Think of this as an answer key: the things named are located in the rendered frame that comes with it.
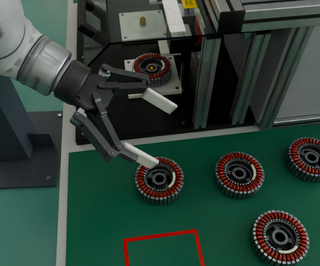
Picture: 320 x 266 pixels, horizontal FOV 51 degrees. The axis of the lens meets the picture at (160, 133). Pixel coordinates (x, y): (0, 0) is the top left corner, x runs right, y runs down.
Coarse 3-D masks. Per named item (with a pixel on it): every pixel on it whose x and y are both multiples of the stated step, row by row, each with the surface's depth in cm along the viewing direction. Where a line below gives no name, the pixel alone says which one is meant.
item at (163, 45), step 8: (168, 40) 88; (176, 40) 85; (184, 40) 85; (192, 40) 86; (160, 48) 89; (168, 48) 88; (176, 48) 87; (184, 48) 87; (192, 48) 87; (200, 48) 88
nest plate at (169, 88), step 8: (168, 56) 102; (128, 64) 100; (176, 72) 98; (168, 80) 96; (176, 80) 96; (160, 88) 94; (168, 88) 94; (176, 88) 94; (128, 96) 93; (136, 96) 93
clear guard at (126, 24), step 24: (96, 0) 74; (120, 0) 70; (144, 0) 70; (168, 0) 70; (96, 24) 69; (120, 24) 65; (144, 24) 65; (168, 24) 65; (192, 24) 65; (96, 48) 65
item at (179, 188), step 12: (144, 168) 78; (156, 168) 80; (168, 168) 78; (180, 168) 78; (144, 180) 76; (180, 180) 76; (144, 192) 75; (156, 192) 74; (168, 192) 74; (180, 192) 77; (156, 204) 76
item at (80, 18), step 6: (78, 0) 72; (84, 0) 71; (78, 6) 70; (84, 6) 70; (90, 6) 72; (78, 12) 69; (84, 12) 68; (78, 18) 68; (84, 18) 67; (78, 24) 66; (84, 24) 66; (78, 30) 66; (84, 30) 66; (90, 30) 67; (90, 36) 68
